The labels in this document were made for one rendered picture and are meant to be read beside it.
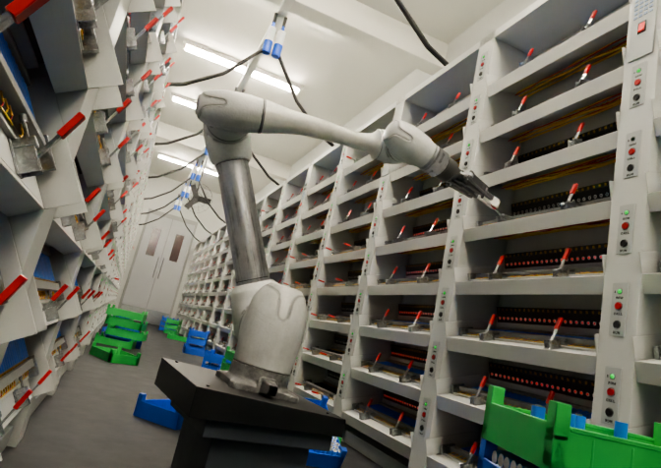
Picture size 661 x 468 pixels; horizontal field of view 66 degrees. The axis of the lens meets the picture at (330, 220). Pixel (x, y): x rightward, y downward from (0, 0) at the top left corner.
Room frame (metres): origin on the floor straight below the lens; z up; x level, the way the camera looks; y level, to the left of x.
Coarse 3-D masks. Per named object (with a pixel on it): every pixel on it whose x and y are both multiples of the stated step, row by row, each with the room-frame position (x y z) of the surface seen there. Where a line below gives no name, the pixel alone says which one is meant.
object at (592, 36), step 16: (592, 16) 1.34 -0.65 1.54; (608, 16) 1.25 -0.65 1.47; (624, 16) 1.21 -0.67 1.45; (592, 32) 1.31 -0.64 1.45; (608, 32) 1.33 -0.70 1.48; (624, 32) 1.33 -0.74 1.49; (560, 48) 1.42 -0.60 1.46; (576, 48) 1.37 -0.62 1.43; (592, 48) 1.43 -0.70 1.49; (608, 48) 1.43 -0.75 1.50; (528, 64) 1.55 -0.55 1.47; (544, 64) 1.49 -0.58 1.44; (560, 64) 1.55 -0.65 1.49; (576, 64) 1.55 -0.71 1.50; (592, 64) 1.49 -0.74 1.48; (496, 80) 1.77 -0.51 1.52; (512, 80) 1.63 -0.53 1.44; (528, 80) 1.68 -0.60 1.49; (544, 80) 1.63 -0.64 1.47; (560, 80) 1.62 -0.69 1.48; (528, 96) 1.77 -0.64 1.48
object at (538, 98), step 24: (600, 72) 1.51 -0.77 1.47; (552, 96) 1.70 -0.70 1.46; (600, 120) 1.49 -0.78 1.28; (528, 144) 1.79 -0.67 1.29; (552, 144) 1.67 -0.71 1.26; (600, 168) 1.47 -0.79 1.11; (528, 192) 1.76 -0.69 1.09; (552, 192) 1.65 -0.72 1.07; (432, 216) 2.36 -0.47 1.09; (528, 240) 1.73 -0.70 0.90; (552, 240) 1.62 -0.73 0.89; (576, 240) 1.53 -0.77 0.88; (600, 240) 1.44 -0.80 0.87; (504, 360) 1.77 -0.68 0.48
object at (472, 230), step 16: (576, 208) 1.29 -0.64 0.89; (592, 208) 1.25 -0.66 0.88; (608, 208) 1.20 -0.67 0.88; (464, 224) 1.76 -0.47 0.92; (480, 224) 1.76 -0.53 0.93; (496, 224) 1.60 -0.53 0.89; (512, 224) 1.52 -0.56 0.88; (528, 224) 1.46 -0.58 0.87; (544, 224) 1.41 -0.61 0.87; (560, 224) 1.35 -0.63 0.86; (576, 224) 1.42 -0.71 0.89; (592, 224) 1.44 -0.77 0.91; (608, 224) 1.35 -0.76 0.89; (464, 240) 1.76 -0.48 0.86
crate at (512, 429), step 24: (504, 408) 0.76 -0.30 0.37; (552, 408) 0.64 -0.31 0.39; (504, 432) 0.75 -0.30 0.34; (528, 432) 0.69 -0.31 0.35; (552, 432) 0.63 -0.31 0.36; (576, 432) 0.63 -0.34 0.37; (600, 432) 0.84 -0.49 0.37; (528, 456) 0.68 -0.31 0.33; (552, 456) 0.63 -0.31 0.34; (576, 456) 0.63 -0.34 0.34; (600, 456) 0.63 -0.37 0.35; (624, 456) 0.63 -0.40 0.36; (648, 456) 0.64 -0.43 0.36
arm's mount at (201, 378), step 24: (168, 360) 1.44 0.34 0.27; (168, 384) 1.33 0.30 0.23; (192, 384) 1.15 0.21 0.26; (216, 384) 1.24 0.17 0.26; (192, 408) 1.12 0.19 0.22; (216, 408) 1.15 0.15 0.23; (240, 408) 1.17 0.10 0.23; (264, 408) 1.20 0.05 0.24; (288, 408) 1.22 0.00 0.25; (312, 408) 1.32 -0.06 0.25; (312, 432) 1.26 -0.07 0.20; (336, 432) 1.29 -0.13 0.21
